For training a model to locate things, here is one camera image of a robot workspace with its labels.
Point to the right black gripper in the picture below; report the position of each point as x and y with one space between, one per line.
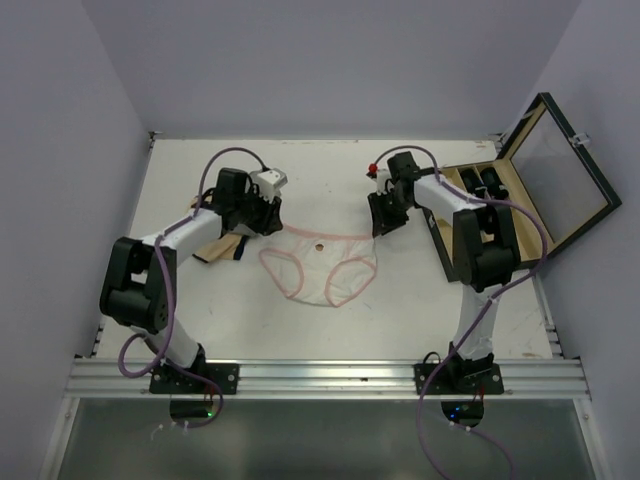
383 221

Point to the black rolled item left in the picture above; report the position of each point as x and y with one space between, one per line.
473 183

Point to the beige underwear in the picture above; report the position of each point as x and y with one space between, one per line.
230 246

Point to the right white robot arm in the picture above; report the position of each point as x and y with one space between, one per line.
485 254

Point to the black rolled item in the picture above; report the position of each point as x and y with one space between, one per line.
493 186
473 183

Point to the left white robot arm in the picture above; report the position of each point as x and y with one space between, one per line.
140 285

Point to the grey underwear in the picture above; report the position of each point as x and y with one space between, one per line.
240 229

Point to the black rolled item right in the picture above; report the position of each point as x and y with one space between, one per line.
493 186

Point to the white pink-trimmed underwear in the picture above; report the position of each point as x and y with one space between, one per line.
320 269

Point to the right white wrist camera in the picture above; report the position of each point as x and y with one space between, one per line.
382 178

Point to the black wooden compartment box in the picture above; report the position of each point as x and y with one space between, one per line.
548 171

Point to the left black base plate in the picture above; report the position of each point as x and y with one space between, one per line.
166 380

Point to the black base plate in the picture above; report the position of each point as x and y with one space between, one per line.
166 380
457 380

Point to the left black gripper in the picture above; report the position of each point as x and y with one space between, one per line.
270 221

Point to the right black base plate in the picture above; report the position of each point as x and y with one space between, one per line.
457 380

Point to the aluminium mounting rail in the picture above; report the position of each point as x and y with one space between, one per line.
546 379

